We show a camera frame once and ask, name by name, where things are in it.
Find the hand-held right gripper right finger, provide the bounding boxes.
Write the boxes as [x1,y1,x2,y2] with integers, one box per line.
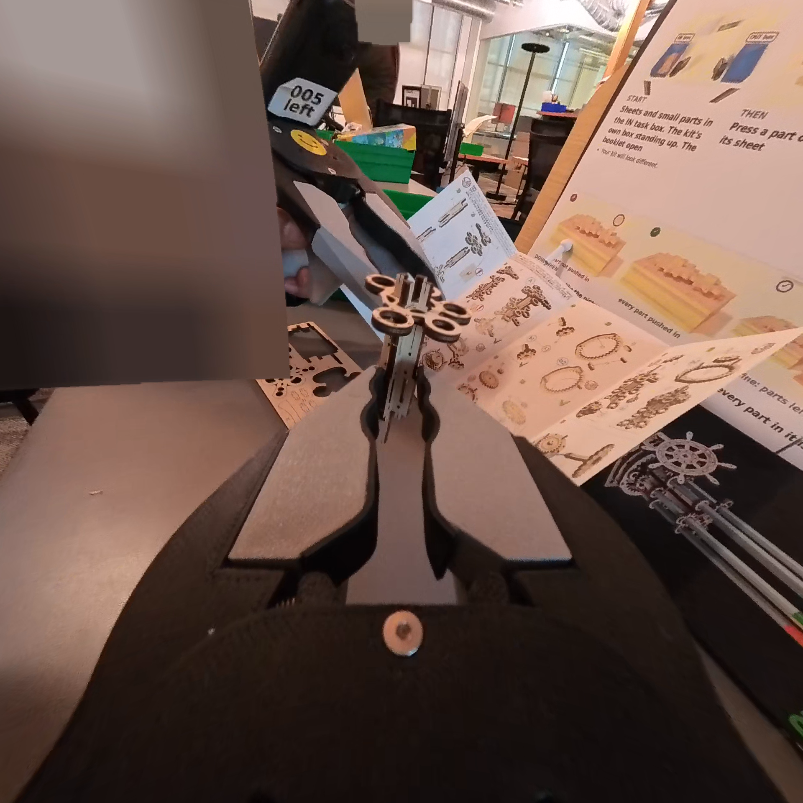
[417,368,573,587]

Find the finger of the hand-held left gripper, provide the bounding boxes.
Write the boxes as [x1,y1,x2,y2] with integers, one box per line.
[294,181,357,252]
[311,226,393,301]

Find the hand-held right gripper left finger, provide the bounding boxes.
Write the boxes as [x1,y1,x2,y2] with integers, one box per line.
[228,366,385,584]

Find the wooden model assembly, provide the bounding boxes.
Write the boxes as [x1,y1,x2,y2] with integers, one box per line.
[365,272,473,444]

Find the person's left hand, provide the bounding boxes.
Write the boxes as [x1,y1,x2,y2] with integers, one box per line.
[278,209,313,297]

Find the brown cardboard piece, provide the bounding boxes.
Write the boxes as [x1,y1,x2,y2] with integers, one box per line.
[338,68,372,129]

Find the colourful cardboard box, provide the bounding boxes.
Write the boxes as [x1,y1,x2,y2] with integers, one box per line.
[342,123,419,153]

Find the punched-out wooden sheet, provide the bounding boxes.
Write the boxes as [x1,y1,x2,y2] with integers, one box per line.
[256,321,365,431]

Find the black office chair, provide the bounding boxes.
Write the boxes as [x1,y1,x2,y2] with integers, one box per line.
[375,99,454,188]

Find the folded instruction booklet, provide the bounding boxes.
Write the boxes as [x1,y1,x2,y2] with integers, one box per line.
[342,166,803,485]

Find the table with red legs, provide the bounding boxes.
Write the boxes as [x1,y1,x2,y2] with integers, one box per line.
[460,152,523,203]

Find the black kit box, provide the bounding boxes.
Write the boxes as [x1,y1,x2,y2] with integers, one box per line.
[582,404,803,757]

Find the black floor lamp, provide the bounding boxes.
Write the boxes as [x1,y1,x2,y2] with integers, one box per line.
[522,43,548,203]

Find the instruction poster board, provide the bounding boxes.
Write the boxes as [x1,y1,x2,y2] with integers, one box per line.
[514,0,803,473]

